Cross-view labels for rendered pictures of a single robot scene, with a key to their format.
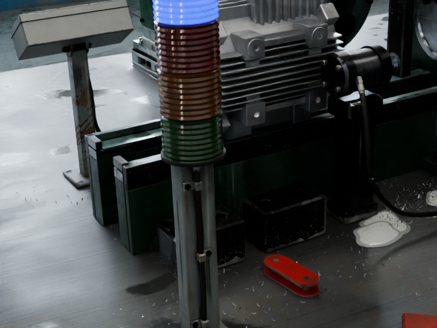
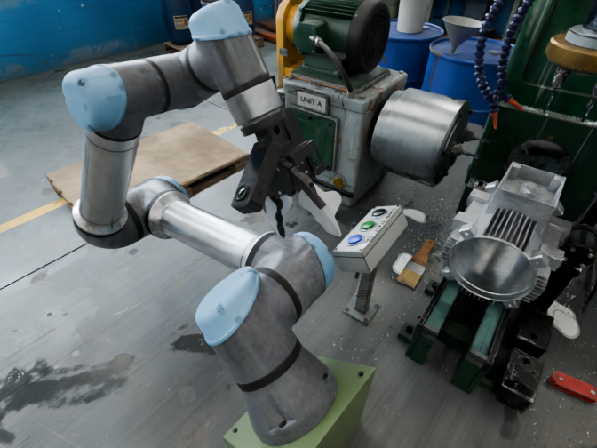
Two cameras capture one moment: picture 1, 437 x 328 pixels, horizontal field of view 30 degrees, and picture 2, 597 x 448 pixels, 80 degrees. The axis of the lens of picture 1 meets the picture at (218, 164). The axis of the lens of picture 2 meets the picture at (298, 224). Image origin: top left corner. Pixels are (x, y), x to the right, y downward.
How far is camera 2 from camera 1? 1.00 m
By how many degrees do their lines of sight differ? 27
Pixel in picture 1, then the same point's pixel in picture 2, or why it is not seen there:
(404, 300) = not seen: outside the picture
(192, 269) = not seen: outside the picture
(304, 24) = (562, 227)
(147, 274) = (497, 412)
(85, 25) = (390, 237)
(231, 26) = (534, 244)
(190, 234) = not seen: outside the picture
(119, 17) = (401, 221)
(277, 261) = (563, 380)
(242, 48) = (554, 264)
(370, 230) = (560, 321)
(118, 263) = (468, 406)
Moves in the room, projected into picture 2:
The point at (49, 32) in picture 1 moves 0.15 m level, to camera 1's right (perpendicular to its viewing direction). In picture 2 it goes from (377, 255) to (440, 233)
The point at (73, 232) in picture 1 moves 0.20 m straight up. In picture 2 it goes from (409, 379) to (433, 326)
